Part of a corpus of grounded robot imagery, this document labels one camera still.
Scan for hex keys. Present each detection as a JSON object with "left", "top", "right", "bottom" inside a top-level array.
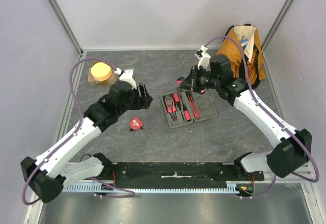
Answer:
[{"left": 176, "top": 76, "right": 184, "bottom": 85}]

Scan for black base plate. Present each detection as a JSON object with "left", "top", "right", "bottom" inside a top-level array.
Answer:
[{"left": 97, "top": 162, "right": 264, "bottom": 182}]

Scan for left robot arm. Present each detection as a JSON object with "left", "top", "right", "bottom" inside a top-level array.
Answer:
[{"left": 20, "top": 81, "right": 153, "bottom": 205}]

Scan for grey cable duct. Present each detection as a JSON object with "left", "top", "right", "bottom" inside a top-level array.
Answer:
[{"left": 62, "top": 182, "right": 241, "bottom": 193}]

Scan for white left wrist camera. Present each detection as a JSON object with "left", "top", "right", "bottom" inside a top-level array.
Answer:
[{"left": 114, "top": 68, "right": 137, "bottom": 90}]

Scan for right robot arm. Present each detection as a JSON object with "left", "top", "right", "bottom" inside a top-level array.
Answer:
[{"left": 178, "top": 55, "right": 312, "bottom": 180}]

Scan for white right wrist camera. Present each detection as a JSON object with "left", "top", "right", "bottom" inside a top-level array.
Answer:
[{"left": 195, "top": 45, "right": 211, "bottom": 70}]

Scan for pink tape measure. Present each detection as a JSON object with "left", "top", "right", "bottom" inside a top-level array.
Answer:
[{"left": 129, "top": 117, "right": 143, "bottom": 131}]

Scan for pink handled screwdriver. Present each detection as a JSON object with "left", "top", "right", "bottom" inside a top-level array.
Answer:
[
  {"left": 180, "top": 96, "right": 192, "bottom": 122},
  {"left": 173, "top": 93, "right": 181, "bottom": 110}
]

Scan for pink handled pliers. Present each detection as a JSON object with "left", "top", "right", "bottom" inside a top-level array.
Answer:
[{"left": 164, "top": 96, "right": 177, "bottom": 122}]

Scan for pink utility knife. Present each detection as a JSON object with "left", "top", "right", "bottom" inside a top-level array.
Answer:
[{"left": 186, "top": 91, "right": 200, "bottom": 119}]

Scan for grey plastic tool case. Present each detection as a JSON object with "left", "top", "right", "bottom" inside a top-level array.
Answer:
[{"left": 160, "top": 90, "right": 218, "bottom": 129}]

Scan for yellow tote bag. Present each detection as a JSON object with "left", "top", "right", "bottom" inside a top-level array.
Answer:
[{"left": 217, "top": 24, "right": 265, "bottom": 90}]

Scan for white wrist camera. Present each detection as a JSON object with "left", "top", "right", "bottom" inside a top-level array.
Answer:
[
  {"left": 195, "top": 45, "right": 211, "bottom": 70},
  {"left": 114, "top": 68, "right": 137, "bottom": 90}
]

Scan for yellow round sponge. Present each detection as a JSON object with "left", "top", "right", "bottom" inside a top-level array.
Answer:
[{"left": 91, "top": 62, "right": 113, "bottom": 82}]

